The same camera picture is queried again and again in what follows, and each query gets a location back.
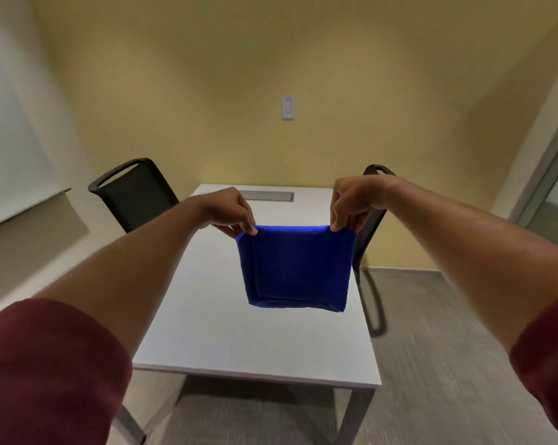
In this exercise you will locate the person's right forearm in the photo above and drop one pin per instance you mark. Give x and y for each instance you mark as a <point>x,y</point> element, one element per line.
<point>464,259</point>

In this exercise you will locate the black mesh chair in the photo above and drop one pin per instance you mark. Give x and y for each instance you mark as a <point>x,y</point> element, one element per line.
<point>369,227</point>
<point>137,194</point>

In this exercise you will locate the person's left forearm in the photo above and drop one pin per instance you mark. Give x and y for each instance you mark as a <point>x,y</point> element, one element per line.
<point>130,268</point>

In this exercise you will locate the person's left fingers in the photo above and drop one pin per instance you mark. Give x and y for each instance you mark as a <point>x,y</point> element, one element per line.
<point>244,222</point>

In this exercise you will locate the glass door with frame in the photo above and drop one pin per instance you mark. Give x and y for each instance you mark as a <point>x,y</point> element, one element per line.
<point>550,189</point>

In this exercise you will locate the white wall light switch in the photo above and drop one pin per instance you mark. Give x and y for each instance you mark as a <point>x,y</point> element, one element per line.
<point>288,107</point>

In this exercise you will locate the maroon right sleeve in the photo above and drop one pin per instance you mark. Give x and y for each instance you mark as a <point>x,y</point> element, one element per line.
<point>548,361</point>

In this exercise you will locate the person's right hand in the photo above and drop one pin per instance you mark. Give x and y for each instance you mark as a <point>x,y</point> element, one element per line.
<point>355,196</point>

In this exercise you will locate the blue towel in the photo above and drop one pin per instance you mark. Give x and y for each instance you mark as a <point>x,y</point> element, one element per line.
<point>297,268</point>

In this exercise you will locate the person's right fingers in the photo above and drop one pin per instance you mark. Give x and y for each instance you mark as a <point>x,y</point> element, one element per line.
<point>346,217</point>

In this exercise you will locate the white whiteboard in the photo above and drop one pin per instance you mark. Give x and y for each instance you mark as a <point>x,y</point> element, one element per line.
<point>14,148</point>

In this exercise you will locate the person's left hand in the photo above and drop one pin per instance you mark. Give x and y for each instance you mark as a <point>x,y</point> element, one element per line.
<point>223,208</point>

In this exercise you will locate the maroon left sleeve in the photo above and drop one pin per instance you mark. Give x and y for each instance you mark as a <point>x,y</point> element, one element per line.
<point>47,375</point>

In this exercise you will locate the white table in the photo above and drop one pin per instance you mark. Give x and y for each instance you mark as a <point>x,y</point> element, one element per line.
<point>255,319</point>

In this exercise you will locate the maroon sleeve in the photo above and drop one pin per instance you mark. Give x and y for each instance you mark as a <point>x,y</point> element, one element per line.
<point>47,375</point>
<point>548,361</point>

